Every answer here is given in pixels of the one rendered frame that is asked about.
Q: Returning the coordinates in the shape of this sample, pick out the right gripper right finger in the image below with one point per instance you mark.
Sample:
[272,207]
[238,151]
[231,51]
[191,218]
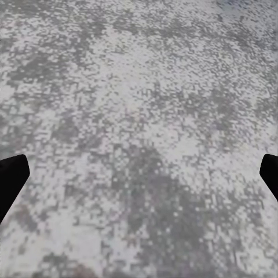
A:
[269,173]

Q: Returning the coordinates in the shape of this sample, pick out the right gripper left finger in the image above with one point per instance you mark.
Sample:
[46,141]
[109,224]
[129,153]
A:
[14,172]

